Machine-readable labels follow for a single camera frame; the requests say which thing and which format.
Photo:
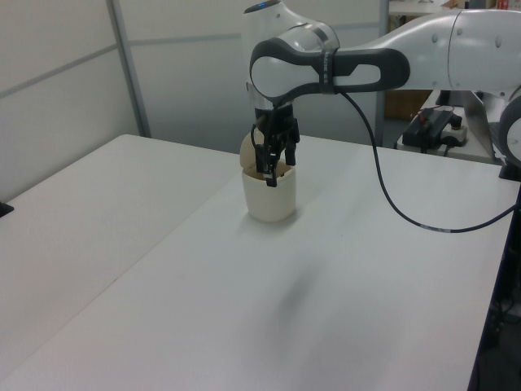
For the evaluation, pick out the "silver laptop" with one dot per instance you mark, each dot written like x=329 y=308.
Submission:
x=478 y=122

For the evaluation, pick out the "grey partition post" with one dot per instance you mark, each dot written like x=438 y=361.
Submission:
x=383 y=120

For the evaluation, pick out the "black power adapter box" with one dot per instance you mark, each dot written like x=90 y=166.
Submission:
x=425 y=128

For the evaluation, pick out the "black pole base bracket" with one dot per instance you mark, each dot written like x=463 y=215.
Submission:
x=510 y=171

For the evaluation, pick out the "white desk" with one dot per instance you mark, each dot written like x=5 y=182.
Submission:
x=464 y=154

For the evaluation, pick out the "small cream trash can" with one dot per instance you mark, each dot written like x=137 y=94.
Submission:
x=268 y=199

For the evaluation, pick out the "white power strip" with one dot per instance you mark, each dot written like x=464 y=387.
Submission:
x=456 y=134

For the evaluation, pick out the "brown cardboard box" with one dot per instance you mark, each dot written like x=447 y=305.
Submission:
x=407 y=104

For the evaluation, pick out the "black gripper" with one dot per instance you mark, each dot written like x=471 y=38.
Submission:
x=277 y=122

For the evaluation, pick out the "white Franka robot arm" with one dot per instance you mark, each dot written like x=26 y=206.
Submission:
x=468 y=49

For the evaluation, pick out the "black table clamp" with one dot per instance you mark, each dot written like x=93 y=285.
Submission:
x=5 y=208

